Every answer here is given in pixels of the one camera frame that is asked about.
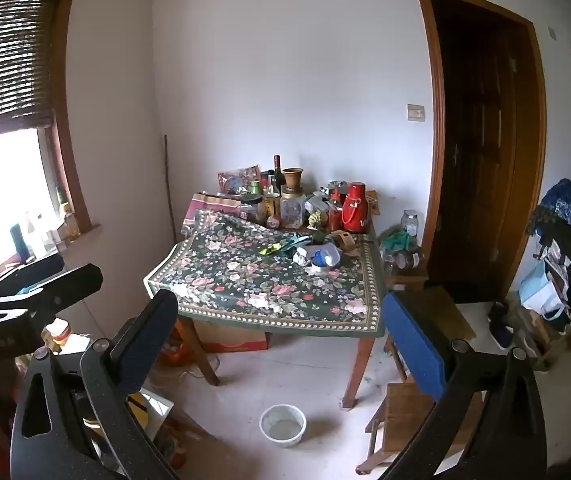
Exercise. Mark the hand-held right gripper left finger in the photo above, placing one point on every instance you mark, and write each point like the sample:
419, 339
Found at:
148, 335

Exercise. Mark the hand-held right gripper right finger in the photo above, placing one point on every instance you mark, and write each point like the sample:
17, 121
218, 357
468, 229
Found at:
415, 345

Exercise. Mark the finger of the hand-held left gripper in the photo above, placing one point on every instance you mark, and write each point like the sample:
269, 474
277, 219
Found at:
70, 285
40, 270

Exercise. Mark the brown paper bag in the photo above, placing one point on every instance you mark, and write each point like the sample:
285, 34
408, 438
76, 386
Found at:
343, 240

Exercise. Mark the white paper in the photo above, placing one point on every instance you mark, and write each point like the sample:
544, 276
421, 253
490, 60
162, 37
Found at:
304, 256

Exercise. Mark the yellow green wrapper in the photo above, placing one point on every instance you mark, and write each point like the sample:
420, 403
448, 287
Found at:
271, 249

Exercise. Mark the white plastic bucket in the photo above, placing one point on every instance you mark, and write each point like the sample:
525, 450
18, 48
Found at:
283, 425

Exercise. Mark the teal plastic wrapper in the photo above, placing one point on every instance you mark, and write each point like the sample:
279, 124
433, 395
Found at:
296, 241

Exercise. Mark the orange plastic bag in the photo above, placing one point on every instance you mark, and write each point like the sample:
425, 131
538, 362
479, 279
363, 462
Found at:
178, 347

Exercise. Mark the wooden table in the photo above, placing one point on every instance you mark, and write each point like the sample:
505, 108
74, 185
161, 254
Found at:
206, 355

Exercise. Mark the yellow liquid bottle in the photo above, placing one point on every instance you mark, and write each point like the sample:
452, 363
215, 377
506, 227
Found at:
67, 212

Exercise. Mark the wooden side stool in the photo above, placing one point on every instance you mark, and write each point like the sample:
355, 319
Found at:
408, 280

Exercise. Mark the small wooden stool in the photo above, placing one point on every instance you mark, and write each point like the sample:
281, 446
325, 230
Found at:
400, 410

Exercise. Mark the cardboard box red print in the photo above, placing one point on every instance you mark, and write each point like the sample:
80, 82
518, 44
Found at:
233, 337

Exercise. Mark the dark glass jar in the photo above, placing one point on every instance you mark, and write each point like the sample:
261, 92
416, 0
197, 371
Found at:
408, 260

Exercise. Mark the dark shoe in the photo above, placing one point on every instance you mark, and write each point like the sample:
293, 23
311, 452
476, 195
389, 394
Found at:
500, 327

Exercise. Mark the green mesh bag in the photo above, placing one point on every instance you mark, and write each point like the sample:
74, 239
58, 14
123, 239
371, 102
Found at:
395, 241

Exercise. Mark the floral tablecloth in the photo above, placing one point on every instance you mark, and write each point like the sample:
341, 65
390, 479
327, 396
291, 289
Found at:
245, 280

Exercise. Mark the glass jar metal lid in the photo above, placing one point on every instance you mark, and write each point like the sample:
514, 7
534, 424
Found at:
409, 222

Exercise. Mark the light blue paper bag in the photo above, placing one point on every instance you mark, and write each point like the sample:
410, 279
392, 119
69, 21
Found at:
540, 290

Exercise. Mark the pink patterned cloth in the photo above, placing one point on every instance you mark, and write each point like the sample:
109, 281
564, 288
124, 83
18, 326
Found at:
210, 205

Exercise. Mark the small green cup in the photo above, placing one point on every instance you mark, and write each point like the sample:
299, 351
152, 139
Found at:
319, 235

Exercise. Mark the red thermos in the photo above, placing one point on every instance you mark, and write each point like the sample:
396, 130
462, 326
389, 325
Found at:
355, 210

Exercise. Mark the small brown box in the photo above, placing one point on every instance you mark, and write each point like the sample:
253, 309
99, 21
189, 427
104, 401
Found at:
373, 202

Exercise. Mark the red sauce bottle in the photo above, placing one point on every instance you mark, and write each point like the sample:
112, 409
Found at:
335, 215

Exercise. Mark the yellow spiky ball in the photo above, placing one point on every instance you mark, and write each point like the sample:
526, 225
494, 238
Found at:
318, 218

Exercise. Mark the black lidded jar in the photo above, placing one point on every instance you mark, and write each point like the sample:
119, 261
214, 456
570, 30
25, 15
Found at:
251, 209

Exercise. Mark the small red lidded jar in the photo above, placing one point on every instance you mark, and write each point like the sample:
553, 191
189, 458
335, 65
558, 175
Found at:
273, 221

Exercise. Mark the red printed packet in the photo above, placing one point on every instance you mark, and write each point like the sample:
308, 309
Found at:
235, 180

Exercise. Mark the clear glass jar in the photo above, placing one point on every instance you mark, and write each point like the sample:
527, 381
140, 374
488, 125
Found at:
293, 212

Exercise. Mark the green cap bottle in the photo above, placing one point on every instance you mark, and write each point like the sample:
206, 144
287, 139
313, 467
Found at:
254, 188

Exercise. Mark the yellow labelled bottle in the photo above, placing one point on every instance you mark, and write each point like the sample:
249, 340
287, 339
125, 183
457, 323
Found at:
271, 201

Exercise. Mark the brown clay vase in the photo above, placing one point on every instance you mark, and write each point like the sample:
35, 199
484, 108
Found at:
294, 177

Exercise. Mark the dark wine bottle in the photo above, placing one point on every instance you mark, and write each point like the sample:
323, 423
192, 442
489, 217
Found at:
278, 172

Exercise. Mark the dark wooden door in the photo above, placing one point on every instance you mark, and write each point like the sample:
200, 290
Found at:
480, 145

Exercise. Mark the woven window blind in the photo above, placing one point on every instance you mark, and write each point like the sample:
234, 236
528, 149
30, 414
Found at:
10, 60

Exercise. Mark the wooden window frame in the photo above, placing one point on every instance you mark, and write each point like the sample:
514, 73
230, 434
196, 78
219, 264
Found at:
67, 110

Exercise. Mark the wall switch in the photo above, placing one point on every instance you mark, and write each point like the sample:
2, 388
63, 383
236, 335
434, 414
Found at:
415, 111

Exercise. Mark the brown door frame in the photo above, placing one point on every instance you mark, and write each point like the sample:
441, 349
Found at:
430, 110

